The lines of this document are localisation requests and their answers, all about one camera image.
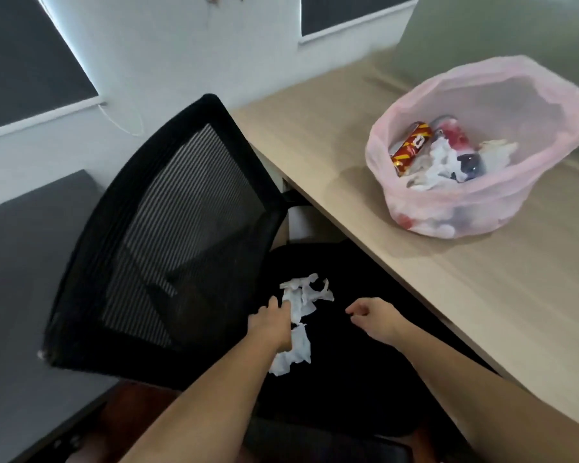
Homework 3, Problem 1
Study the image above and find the person's left forearm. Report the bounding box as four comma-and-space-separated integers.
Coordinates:
117, 328, 290, 463

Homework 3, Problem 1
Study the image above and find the white tissue paper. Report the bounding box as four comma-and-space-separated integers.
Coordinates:
268, 273, 335, 377

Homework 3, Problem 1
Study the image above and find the pink plastic trash bag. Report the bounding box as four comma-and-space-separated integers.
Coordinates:
365, 55, 579, 239

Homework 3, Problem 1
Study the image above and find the dark window blind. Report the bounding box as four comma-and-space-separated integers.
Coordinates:
300, 0, 421, 38
0, 0, 100, 134

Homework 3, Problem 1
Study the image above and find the person's right hand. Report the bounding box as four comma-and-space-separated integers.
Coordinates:
345, 298, 412, 348

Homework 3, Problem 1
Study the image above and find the grey desk partition panel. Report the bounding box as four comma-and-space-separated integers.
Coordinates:
367, 0, 579, 162

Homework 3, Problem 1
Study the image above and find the dark blue plastic cup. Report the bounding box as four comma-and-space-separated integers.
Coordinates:
457, 153, 488, 183

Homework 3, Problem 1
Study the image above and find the person's left hand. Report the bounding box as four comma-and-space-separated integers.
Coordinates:
247, 296, 295, 354

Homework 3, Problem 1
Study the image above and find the red white drink can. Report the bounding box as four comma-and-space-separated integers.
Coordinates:
432, 115, 476, 152

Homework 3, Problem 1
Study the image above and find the white blind pull cord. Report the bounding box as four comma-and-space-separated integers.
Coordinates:
98, 67, 145, 137

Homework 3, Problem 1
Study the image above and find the red yellow striped snack wrapper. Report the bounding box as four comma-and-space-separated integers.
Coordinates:
391, 121, 433, 177

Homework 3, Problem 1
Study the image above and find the black mesh office chair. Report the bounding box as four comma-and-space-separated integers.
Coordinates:
39, 94, 469, 463

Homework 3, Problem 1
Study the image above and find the person's right forearm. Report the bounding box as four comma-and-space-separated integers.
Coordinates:
388, 323, 579, 463

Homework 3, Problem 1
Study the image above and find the crumpled white tissue in bag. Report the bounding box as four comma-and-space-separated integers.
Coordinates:
406, 137, 519, 191

